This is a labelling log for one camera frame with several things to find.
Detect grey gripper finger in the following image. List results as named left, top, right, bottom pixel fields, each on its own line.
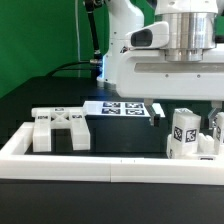
left=208, top=101, right=222, bottom=129

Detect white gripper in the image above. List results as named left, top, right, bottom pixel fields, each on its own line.
left=116, top=21, right=224, bottom=127

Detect white chair seat part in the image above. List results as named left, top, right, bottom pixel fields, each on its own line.
left=166, top=133, right=224, bottom=161

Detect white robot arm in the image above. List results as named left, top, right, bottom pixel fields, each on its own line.
left=98, top=0, right=224, bottom=127

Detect white sheet with tags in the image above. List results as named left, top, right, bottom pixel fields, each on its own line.
left=82, top=100, right=166, bottom=119

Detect white U-shaped fence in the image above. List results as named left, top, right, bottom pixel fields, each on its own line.
left=0, top=122, right=224, bottom=185

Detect black corrugated hose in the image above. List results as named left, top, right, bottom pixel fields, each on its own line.
left=83, top=0, right=108, bottom=78

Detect black table cables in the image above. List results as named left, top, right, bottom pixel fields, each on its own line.
left=45, top=60, right=101, bottom=78

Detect white chair back frame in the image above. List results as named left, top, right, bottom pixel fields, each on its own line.
left=31, top=107, right=90, bottom=152

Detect white thin cable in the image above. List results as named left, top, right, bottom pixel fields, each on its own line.
left=75, top=0, right=82, bottom=78

